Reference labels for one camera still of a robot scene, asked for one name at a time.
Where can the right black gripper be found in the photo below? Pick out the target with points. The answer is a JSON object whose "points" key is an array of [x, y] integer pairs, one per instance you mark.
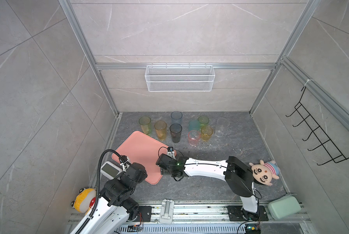
{"points": [[162, 171]]}

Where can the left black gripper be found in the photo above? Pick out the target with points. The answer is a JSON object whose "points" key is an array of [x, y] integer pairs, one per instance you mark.
{"points": [[144, 176]]}

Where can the pink tray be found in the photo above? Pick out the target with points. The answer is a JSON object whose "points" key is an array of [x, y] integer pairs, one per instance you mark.
{"points": [[145, 150]]}

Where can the tall dark grey glass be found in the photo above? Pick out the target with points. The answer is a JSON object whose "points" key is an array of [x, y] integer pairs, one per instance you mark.
{"points": [[175, 131]]}

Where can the tall yellow glass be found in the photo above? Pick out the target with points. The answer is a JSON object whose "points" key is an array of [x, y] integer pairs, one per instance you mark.
{"points": [[161, 129]]}

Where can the tall blue glass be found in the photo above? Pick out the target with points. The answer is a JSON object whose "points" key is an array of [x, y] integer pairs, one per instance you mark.
{"points": [[176, 117]]}

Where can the tall green glass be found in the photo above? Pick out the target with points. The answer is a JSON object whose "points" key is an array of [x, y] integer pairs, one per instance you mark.
{"points": [[145, 123]]}

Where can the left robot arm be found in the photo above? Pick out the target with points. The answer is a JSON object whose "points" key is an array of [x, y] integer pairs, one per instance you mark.
{"points": [[113, 205]]}

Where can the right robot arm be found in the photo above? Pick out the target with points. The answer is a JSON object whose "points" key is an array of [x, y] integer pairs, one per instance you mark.
{"points": [[234, 172]]}

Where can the white timer device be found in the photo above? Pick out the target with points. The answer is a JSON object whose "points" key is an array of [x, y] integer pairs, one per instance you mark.
{"points": [[110, 170]]}

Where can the pink glass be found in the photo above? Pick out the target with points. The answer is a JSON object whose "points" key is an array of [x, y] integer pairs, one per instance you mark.
{"points": [[193, 137]]}

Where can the teal dimpled glass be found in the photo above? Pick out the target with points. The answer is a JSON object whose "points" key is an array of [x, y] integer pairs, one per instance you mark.
{"points": [[194, 125]]}

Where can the short yellow glass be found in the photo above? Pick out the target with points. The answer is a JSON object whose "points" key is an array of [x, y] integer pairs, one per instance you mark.
{"points": [[206, 133]]}

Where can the short green glass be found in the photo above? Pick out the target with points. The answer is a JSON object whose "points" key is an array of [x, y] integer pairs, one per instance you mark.
{"points": [[203, 121]]}

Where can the yellow plush toy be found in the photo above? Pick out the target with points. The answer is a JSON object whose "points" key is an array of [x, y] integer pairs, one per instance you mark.
{"points": [[85, 200]]}

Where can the clear glass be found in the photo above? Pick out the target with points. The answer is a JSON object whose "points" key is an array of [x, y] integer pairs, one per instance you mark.
{"points": [[221, 126]]}

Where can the doll plush toy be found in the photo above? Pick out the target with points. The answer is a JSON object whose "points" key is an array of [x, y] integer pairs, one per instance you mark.
{"points": [[265, 172]]}

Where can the mint green box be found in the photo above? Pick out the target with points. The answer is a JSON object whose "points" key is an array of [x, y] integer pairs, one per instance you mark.
{"points": [[283, 207]]}

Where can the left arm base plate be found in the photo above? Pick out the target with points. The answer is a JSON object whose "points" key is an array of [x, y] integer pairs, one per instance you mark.
{"points": [[146, 212]]}

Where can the white clamp on rail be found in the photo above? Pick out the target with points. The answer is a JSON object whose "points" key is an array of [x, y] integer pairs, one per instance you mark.
{"points": [[167, 211]]}

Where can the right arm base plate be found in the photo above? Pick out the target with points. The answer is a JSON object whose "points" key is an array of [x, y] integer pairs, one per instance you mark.
{"points": [[237, 213]]}

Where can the white wire basket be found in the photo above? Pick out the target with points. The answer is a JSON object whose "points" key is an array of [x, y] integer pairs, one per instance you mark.
{"points": [[184, 78]]}

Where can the black wall hook rack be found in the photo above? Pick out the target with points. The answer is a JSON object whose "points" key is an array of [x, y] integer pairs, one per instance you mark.
{"points": [[317, 133]]}

